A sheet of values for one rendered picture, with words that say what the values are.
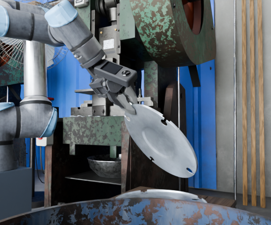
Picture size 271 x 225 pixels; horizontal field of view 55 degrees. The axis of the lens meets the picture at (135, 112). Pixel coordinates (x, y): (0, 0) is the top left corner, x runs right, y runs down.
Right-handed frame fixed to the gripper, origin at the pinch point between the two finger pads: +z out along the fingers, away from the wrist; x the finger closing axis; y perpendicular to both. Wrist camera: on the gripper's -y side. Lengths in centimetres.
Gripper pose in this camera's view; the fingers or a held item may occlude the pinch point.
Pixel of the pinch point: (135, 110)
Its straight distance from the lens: 78.3
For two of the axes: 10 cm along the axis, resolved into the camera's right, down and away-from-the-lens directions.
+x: -5.4, 6.8, -4.9
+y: -6.5, 0.3, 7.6
